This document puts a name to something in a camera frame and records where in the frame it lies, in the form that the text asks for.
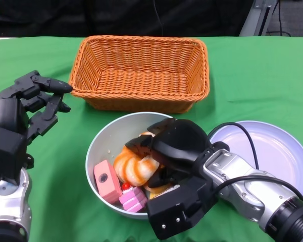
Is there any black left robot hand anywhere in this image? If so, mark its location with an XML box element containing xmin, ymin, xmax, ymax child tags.
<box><xmin>0</xmin><ymin>70</ymin><xmax>73</xmax><ymax>146</ymax></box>

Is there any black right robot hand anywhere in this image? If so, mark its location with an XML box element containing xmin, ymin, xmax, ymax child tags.
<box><xmin>125</xmin><ymin>117</ymin><xmax>213</xmax><ymax>189</ymax></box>

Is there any plain golden bread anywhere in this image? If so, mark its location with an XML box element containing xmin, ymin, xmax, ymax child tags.
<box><xmin>143</xmin><ymin>181</ymin><xmax>174</xmax><ymax>195</ymax></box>

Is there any orange white striped bread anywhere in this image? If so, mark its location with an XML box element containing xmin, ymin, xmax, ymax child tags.
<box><xmin>113</xmin><ymin>131</ymin><xmax>160</xmax><ymax>187</ymax></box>

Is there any grey-green bowl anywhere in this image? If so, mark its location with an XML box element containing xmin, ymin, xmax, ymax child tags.
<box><xmin>85</xmin><ymin>111</ymin><xmax>182</xmax><ymax>220</ymax></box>

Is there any magenta pink cake slice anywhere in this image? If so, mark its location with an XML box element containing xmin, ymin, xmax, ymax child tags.
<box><xmin>118</xmin><ymin>181</ymin><xmax>148</xmax><ymax>213</ymax></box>

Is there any orange wicker basket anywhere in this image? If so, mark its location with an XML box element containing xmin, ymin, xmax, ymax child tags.
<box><xmin>68</xmin><ymin>35</ymin><xmax>210</xmax><ymax>114</ymax></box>

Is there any salmon pink cake slice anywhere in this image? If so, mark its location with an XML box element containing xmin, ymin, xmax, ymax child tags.
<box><xmin>93</xmin><ymin>159</ymin><xmax>123</xmax><ymax>204</ymax></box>

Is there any green tablecloth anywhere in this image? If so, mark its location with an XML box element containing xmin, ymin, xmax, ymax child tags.
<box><xmin>0</xmin><ymin>36</ymin><xmax>303</xmax><ymax>242</ymax></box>

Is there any black backdrop curtain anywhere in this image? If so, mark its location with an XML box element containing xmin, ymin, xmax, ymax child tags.
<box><xmin>0</xmin><ymin>0</ymin><xmax>256</xmax><ymax>38</ymax></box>

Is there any grey metal stand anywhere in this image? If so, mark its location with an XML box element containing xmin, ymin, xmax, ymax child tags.
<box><xmin>239</xmin><ymin>0</ymin><xmax>278</xmax><ymax>37</ymax></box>

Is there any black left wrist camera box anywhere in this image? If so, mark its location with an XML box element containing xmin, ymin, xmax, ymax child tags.
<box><xmin>0</xmin><ymin>125</ymin><xmax>28</xmax><ymax>186</ymax></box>

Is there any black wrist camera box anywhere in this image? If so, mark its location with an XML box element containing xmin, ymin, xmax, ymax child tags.
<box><xmin>0</xmin><ymin>125</ymin><xmax>28</xmax><ymax>186</ymax></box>
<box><xmin>146</xmin><ymin>176</ymin><xmax>218</xmax><ymax>240</ymax></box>

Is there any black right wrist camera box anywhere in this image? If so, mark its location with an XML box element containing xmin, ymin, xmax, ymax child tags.
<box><xmin>146</xmin><ymin>176</ymin><xmax>218</xmax><ymax>240</ymax></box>

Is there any thin black hanging cable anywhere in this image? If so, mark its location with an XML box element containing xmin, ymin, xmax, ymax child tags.
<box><xmin>153</xmin><ymin>0</ymin><xmax>166</xmax><ymax>36</ymax></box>

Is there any black floor cable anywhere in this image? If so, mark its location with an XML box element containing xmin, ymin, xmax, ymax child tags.
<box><xmin>266</xmin><ymin>0</ymin><xmax>292</xmax><ymax>37</ymax></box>

